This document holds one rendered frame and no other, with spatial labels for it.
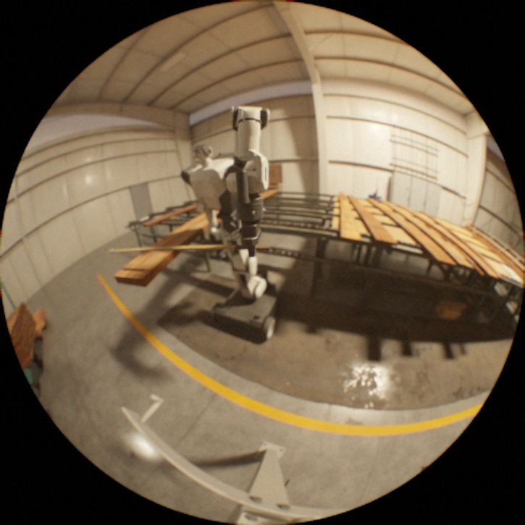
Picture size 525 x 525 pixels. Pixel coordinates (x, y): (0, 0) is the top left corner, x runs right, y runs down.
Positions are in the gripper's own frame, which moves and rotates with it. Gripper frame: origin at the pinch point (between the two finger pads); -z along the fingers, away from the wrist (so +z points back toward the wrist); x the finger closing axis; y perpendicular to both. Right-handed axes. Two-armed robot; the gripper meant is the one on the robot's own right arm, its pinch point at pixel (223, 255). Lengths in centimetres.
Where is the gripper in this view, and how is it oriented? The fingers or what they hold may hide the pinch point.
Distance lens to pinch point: 146.9
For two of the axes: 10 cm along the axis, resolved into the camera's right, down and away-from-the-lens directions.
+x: -5.5, 6.1, -5.7
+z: -1.0, -7.2, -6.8
